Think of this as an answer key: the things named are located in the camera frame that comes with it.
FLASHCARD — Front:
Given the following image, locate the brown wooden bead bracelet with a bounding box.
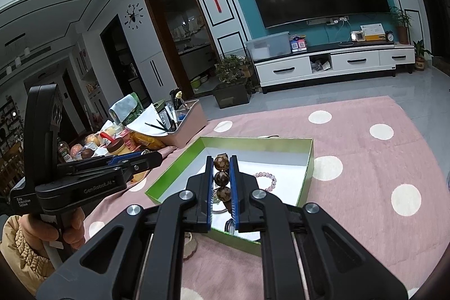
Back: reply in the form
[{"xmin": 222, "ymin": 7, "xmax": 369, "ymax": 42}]
[{"xmin": 213, "ymin": 151, "xmax": 233, "ymax": 215}]

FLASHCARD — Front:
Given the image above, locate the pink crystal bead bracelet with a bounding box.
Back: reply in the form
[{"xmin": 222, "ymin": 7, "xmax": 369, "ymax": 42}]
[{"xmin": 254, "ymin": 171, "xmax": 278, "ymax": 193}]

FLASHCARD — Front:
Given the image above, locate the beige quilted sleeve forearm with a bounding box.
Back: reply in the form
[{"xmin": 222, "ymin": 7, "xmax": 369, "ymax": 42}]
[{"xmin": 1, "ymin": 215, "xmax": 54, "ymax": 296}]

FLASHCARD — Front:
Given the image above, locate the green jewelry box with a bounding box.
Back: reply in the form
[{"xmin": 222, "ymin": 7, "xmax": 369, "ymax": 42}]
[{"xmin": 147, "ymin": 137, "xmax": 314, "ymax": 261}]

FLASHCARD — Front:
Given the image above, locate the left hand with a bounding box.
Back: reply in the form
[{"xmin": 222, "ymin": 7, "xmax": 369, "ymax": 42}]
[{"xmin": 18, "ymin": 208, "xmax": 86, "ymax": 251}]

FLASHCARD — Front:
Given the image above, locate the yellow bottle brown cap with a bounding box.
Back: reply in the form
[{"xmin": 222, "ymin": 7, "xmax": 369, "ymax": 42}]
[{"xmin": 107, "ymin": 138, "xmax": 132, "ymax": 155}]

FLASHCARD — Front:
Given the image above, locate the pink desk organizer box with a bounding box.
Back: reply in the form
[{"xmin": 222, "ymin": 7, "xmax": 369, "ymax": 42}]
[{"xmin": 154, "ymin": 99, "xmax": 208, "ymax": 148}]

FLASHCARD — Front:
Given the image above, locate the white paper sheet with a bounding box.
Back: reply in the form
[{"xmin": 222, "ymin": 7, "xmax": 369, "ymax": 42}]
[{"xmin": 126, "ymin": 104, "xmax": 168, "ymax": 137}]

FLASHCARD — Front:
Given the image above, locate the potted green plant black pot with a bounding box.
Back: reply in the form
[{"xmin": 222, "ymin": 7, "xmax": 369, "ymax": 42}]
[{"xmin": 213, "ymin": 54, "xmax": 251, "ymax": 109}]

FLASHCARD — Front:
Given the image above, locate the clear plastic storage bin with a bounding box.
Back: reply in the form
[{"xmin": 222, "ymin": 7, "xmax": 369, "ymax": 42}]
[{"xmin": 246, "ymin": 31, "xmax": 291, "ymax": 62}]

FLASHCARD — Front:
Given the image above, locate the pink polka dot blanket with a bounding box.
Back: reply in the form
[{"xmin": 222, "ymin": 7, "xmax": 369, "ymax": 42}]
[{"xmin": 85, "ymin": 97, "xmax": 449, "ymax": 299}]

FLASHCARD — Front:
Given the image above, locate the white tv cabinet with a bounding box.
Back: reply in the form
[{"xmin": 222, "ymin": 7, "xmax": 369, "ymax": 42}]
[{"xmin": 255, "ymin": 43, "xmax": 415, "ymax": 93}]

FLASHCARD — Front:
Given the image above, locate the small floor potted plant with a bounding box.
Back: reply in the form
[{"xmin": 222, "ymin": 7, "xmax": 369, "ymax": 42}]
[{"xmin": 413, "ymin": 40, "xmax": 432, "ymax": 71}]

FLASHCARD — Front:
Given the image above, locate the tall potted plant on cabinet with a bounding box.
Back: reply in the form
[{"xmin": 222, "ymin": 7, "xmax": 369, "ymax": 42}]
[{"xmin": 390, "ymin": 6, "xmax": 411, "ymax": 45}]

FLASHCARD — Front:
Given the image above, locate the black deer wall clock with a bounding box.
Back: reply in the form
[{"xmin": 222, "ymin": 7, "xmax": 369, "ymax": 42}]
[{"xmin": 124, "ymin": 3, "xmax": 143, "ymax": 30}]

